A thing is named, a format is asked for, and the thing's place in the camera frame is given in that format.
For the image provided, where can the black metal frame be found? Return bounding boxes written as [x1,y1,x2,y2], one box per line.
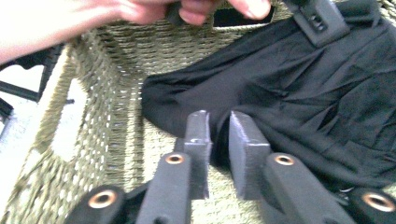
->
[0,43,65,138]

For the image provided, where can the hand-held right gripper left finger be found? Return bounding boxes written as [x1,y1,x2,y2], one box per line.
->
[174,109,214,201]

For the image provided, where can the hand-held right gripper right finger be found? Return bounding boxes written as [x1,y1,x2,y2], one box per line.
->
[228,110,272,201]

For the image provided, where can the green woven basket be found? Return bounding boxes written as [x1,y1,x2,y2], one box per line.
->
[0,0,396,224]

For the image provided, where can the black pants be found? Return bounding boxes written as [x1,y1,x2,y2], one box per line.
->
[141,0,396,200]

